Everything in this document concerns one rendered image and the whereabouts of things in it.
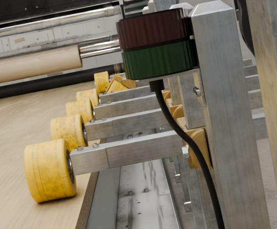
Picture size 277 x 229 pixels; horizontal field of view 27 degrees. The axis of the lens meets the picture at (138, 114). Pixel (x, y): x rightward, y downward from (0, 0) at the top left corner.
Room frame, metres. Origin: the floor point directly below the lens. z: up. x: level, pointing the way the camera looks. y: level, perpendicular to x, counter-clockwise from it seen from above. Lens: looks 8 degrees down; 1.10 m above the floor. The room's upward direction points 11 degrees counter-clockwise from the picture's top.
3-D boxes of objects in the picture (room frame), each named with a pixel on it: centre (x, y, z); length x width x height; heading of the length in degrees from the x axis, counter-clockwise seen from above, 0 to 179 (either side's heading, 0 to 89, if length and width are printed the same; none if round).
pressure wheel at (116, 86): (1.76, 0.06, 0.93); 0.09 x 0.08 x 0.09; 89
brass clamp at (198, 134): (0.75, -0.08, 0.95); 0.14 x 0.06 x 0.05; 179
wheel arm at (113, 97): (1.51, -0.12, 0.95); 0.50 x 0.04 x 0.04; 89
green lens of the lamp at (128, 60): (0.47, -0.03, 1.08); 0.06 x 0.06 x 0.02
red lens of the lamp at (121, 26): (0.47, -0.03, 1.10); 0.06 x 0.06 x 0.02
